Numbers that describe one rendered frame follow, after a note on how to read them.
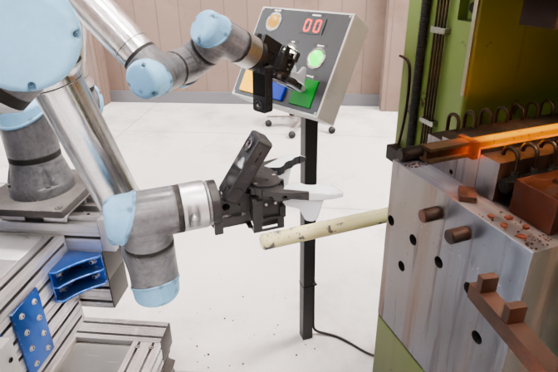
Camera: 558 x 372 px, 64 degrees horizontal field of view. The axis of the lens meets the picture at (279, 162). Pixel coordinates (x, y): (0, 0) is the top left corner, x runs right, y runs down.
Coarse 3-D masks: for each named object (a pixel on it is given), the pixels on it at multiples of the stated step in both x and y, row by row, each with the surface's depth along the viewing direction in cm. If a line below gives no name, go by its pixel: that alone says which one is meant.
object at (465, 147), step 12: (504, 132) 89; (516, 132) 89; (528, 132) 89; (540, 132) 88; (552, 132) 90; (432, 144) 82; (444, 144) 82; (456, 144) 82; (468, 144) 83; (480, 144) 84; (492, 144) 85; (420, 156) 84; (432, 156) 82; (444, 156) 83; (456, 156) 83; (468, 156) 84
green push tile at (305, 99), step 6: (306, 84) 118; (312, 84) 116; (318, 84) 115; (306, 90) 117; (312, 90) 116; (294, 96) 119; (300, 96) 118; (306, 96) 117; (312, 96) 116; (294, 102) 119; (300, 102) 118; (306, 102) 116; (306, 108) 117
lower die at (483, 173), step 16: (464, 128) 99; (480, 128) 99; (496, 128) 96; (512, 128) 96; (496, 144) 85; (512, 144) 85; (544, 144) 87; (464, 160) 87; (480, 160) 84; (496, 160) 80; (512, 160) 80; (528, 160) 81; (544, 160) 83; (464, 176) 88; (480, 176) 84; (496, 176) 80; (480, 192) 85; (496, 192) 82
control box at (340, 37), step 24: (264, 24) 133; (288, 24) 126; (312, 24) 120; (336, 24) 116; (360, 24) 116; (312, 48) 119; (336, 48) 114; (360, 48) 119; (240, 72) 135; (312, 72) 117; (336, 72) 114; (240, 96) 134; (288, 96) 121; (336, 96) 117
